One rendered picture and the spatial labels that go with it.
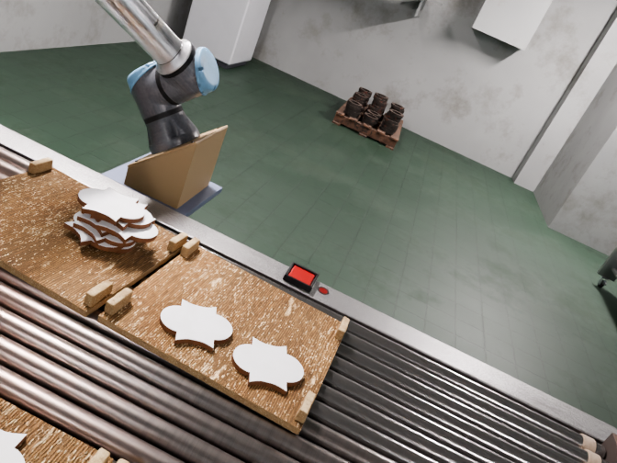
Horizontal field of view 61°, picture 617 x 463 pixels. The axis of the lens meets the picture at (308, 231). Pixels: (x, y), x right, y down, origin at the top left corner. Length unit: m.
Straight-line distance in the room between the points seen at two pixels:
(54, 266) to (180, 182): 0.51
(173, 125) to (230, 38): 5.34
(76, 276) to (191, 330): 0.25
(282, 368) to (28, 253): 0.53
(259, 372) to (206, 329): 0.13
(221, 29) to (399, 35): 2.42
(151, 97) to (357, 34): 6.39
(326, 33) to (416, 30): 1.24
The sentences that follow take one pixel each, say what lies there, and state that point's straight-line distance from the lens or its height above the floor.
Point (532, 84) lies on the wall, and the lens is 7.80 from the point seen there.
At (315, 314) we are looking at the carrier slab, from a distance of 1.21.
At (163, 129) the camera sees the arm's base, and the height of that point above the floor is 1.05.
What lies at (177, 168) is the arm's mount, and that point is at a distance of 1.49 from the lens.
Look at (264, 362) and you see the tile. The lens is 1.01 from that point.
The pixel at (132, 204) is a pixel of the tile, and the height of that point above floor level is 1.02.
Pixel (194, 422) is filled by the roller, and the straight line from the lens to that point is 0.92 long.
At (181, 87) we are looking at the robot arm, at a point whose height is 1.18.
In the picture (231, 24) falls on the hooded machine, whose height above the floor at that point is 0.53.
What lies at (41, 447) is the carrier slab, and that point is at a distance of 0.84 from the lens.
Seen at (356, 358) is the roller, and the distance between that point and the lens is 1.19.
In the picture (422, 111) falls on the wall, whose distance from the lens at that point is 7.80.
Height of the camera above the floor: 1.61
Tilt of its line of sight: 26 degrees down
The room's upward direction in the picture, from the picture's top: 24 degrees clockwise
